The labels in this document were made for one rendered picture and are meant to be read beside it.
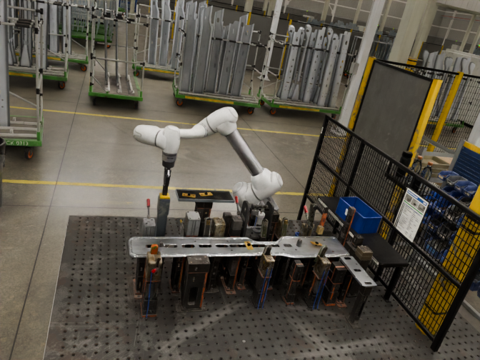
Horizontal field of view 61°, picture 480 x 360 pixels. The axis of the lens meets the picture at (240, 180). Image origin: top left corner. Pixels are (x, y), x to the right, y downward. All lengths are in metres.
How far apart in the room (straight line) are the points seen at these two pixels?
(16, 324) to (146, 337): 1.36
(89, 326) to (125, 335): 0.19
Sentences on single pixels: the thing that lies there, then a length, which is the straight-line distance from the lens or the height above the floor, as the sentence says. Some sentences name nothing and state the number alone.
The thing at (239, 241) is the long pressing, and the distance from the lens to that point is 2.56.
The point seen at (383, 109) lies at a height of 1.50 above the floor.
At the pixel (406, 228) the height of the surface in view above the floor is 1.20.
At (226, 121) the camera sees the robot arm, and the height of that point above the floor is 1.56.
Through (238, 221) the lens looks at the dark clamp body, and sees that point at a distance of 2.62.
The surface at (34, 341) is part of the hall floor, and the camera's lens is 3.31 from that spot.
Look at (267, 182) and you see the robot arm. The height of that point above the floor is 1.17.
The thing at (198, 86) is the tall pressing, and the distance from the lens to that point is 9.23.
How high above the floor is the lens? 2.35
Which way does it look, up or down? 23 degrees down
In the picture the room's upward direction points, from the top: 11 degrees clockwise
